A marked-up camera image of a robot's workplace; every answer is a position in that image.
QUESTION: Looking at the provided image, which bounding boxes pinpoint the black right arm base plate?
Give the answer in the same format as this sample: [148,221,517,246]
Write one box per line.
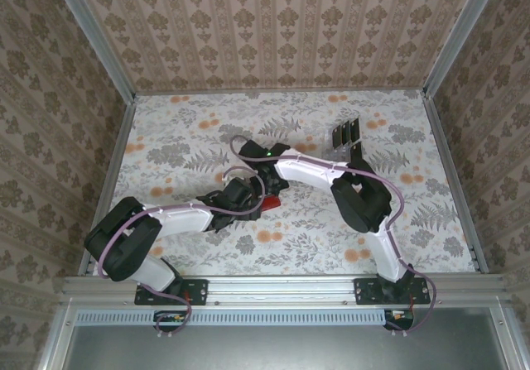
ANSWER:
[354,277,431,306]

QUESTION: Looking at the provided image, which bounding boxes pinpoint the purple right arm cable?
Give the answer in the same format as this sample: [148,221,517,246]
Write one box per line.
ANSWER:
[229,134,439,338]

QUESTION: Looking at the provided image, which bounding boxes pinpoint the aluminium table side rail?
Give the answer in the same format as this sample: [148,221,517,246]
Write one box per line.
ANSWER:
[80,96,137,278]
[422,94,488,274]

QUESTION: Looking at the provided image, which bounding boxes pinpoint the aluminium mounting rail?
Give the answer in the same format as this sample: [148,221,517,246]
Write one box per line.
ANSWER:
[61,274,508,305]

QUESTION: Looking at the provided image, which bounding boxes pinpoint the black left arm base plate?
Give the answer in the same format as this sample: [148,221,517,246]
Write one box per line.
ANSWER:
[134,277,208,306]

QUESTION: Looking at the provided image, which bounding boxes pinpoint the aluminium frame rail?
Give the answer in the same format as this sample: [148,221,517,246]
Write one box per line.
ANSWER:
[490,303,530,370]
[37,299,78,370]

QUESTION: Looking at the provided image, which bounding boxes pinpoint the white slotted cable duct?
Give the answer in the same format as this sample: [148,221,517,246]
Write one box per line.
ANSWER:
[76,308,411,326]

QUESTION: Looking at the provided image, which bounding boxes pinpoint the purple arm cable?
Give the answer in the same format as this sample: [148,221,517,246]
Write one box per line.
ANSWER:
[229,134,439,338]
[97,166,269,340]

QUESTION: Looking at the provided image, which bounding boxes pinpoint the black cable junction board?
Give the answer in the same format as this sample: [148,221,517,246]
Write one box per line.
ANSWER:
[383,308,415,332]
[153,310,192,332]

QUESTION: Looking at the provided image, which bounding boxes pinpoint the aluminium frame post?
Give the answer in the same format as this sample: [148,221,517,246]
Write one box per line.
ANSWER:
[48,0,138,103]
[422,0,504,98]

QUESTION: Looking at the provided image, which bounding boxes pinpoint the clear acrylic card stand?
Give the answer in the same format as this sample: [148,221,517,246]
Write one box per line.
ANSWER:
[322,115,364,162]

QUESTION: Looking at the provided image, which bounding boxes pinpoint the floral patterned table cover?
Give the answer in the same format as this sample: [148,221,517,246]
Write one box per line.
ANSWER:
[89,89,477,276]

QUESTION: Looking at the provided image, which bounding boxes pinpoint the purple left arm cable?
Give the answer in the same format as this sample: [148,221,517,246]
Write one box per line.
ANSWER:
[97,166,269,340]

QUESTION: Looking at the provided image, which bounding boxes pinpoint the red card holder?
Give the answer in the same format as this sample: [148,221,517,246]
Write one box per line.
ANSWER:
[261,195,283,214]

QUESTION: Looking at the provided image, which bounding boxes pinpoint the grey metal sheet panel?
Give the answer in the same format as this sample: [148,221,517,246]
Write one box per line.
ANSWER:
[61,323,518,370]

